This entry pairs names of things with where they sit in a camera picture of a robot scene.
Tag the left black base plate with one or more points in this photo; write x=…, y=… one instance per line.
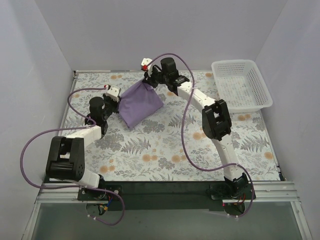
x=85, y=194

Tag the white plastic basket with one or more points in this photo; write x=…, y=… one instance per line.
x=240, y=83

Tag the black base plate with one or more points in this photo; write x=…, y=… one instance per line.
x=222, y=191
x=85, y=194

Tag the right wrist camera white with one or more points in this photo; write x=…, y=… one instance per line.
x=146, y=66

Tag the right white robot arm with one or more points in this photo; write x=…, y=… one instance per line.
x=216, y=121

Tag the aluminium frame rail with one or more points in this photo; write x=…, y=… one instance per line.
x=265, y=191

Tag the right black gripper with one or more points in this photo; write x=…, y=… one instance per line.
x=151, y=79

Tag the purple t shirt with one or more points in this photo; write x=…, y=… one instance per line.
x=137, y=103

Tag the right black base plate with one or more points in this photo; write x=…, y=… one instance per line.
x=222, y=191

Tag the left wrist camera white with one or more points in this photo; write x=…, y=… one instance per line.
x=113, y=92

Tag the floral patterned table mat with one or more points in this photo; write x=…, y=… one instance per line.
x=170, y=145

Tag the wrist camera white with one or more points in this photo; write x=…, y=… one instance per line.
x=113, y=92
x=146, y=66

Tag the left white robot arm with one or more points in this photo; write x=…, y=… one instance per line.
x=66, y=158

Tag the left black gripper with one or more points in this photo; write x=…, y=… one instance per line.
x=114, y=105

